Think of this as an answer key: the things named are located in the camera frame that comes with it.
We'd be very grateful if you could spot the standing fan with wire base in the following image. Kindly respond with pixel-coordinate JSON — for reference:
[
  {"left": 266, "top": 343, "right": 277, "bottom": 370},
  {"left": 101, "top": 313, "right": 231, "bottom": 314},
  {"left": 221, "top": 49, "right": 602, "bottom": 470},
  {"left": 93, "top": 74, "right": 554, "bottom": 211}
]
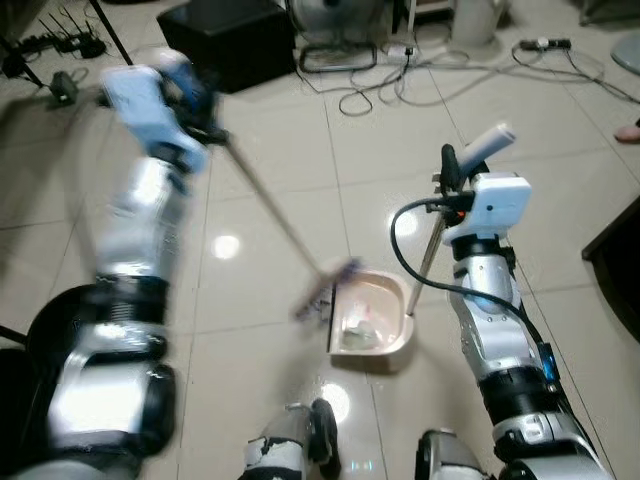
[{"left": 288, "top": 0, "right": 406, "bottom": 74}]

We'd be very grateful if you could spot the black power adapter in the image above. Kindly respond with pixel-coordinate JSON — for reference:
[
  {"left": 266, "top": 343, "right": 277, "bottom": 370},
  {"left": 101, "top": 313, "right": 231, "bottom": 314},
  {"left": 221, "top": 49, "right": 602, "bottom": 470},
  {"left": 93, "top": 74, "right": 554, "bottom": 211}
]
[{"left": 48, "top": 70, "right": 81, "bottom": 107}]

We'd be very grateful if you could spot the white cylindrical appliance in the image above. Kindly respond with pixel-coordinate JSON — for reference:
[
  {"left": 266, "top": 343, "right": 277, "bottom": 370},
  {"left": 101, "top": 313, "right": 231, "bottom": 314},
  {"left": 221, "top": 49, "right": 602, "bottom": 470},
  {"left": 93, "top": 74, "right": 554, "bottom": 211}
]
[{"left": 448, "top": 0, "right": 504, "bottom": 51}]

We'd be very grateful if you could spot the robot left leg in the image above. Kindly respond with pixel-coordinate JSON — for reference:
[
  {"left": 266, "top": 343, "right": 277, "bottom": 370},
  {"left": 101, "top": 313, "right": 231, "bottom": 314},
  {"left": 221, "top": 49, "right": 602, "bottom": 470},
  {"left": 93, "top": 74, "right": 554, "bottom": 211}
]
[{"left": 243, "top": 398, "right": 343, "bottom": 480}]

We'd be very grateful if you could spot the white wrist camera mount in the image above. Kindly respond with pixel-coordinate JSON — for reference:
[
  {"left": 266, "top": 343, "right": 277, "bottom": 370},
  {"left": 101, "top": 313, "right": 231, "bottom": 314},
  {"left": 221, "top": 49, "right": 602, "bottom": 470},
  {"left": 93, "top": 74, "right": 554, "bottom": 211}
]
[
  {"left": 443, "top": 172, "right": 532, "bottom": 247},
  {"left": 98, "top": 63, "right": 209, "bottom": 173}
]

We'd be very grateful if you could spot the broom with purple bristles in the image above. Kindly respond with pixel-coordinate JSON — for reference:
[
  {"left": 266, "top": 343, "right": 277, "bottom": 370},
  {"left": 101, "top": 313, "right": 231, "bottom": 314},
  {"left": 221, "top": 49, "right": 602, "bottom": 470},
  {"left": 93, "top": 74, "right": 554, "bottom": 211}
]
[{"left": 150, "top": 50, "right": 363, "bottom": 323}]

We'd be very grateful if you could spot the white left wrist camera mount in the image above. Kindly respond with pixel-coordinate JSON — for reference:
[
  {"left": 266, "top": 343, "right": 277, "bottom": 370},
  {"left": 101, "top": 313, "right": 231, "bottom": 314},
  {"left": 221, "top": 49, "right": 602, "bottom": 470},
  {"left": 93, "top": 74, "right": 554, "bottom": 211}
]
[{"left": 98, "top": 63, "right": 209, "bottom": 173}]

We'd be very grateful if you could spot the black tripod leg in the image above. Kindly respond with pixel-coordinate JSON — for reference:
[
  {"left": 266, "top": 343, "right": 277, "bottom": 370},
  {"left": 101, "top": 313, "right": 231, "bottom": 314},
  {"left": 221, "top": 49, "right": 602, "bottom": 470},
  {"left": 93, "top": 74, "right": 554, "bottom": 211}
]
[{"left": 85, "top": 0, "right": 133, "bottom": 67}]

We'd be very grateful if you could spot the robot leg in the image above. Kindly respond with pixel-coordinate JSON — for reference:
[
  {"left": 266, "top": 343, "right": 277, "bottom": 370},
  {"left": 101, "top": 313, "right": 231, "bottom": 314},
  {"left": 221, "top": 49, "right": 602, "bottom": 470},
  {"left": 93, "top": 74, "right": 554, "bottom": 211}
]
[
  {"left": 243, "top": 398, "right": 343, "bottom": 480},
  {"left": 415, "top": 428, "right": 496, "bottom": 480}
]

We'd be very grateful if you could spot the black router with antennas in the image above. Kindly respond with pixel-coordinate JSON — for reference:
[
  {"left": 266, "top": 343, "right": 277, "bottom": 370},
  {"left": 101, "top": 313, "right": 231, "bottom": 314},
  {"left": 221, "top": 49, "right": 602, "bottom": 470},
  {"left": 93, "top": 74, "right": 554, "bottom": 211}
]
[{"left": 22, "top": 10, "right": 107, "bottom": 59}]

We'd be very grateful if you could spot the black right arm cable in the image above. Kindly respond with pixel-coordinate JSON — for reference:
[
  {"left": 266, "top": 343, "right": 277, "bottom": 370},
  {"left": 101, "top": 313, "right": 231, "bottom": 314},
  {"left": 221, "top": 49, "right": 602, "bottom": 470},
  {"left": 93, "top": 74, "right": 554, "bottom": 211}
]
[{"left": 389, "top": 197, "right": 561, "bottom": 401}]

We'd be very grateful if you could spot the person's foot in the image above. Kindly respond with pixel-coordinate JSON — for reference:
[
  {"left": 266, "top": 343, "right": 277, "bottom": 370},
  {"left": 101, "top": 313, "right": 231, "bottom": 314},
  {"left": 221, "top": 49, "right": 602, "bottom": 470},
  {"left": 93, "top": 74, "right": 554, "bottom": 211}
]
[{"left": 614, "top": 120, "right": 640, "bottom": 144}]

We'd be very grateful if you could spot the black power strip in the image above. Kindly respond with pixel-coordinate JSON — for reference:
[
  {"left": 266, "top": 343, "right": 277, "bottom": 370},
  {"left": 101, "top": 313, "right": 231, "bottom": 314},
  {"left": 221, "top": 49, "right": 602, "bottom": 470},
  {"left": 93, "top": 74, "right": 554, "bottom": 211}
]
[{"left": 519, "top": 38, "right": 573, "bottom": 52}]

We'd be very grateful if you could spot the robot right leg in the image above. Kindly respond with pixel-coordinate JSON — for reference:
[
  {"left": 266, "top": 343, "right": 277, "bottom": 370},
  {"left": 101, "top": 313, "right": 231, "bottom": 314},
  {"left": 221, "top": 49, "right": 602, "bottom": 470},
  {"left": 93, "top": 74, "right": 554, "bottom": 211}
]
[{"left": 415, "top": 428, "right": 496, "bottom": 480}]

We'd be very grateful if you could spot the grey floor cable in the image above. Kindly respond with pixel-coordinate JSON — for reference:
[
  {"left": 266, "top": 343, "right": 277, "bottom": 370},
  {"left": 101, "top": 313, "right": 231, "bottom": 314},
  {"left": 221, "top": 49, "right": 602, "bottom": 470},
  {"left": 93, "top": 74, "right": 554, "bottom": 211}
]
[{"left": 300, "top": 55, "right": 613, "bottom": 118}]

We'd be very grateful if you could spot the dark wooden table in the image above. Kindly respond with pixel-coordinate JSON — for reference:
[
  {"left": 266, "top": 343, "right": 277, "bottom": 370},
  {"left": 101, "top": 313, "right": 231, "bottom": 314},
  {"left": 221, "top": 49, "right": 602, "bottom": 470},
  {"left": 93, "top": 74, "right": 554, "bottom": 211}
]
[{"left": 583, "top": 195, "right": 640, "bottom": 343}]

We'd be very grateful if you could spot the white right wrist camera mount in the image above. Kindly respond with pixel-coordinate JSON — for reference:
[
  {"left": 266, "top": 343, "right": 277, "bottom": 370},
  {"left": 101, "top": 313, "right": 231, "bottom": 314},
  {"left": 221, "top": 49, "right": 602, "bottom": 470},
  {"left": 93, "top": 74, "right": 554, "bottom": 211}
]
[{"left": 443, "top": 172, "right": 532, "bottom": 247}]

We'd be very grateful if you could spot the beige long-handled dustpan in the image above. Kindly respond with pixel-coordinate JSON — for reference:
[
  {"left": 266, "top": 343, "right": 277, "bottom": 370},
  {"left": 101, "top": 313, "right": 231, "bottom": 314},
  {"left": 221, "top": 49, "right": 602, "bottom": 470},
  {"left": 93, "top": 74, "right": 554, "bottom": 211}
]
[{"left": 328, "top": 123, "right": 517, "bottom": 363}]

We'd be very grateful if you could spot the crumpled trash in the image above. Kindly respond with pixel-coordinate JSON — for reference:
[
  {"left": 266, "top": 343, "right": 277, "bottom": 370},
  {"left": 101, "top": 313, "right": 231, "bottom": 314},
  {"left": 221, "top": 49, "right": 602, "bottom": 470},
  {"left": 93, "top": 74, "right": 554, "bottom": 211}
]
[{"left": 343, "top": 312, "right": 383, "bottom": 349}]

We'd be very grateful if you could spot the black box speaker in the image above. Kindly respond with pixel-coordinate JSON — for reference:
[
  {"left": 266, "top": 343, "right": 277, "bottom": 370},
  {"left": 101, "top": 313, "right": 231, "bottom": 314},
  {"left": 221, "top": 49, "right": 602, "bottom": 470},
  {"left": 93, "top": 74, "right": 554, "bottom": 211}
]
[{"left": 157, "top": 0, "right": 298, "bottom": 94}]

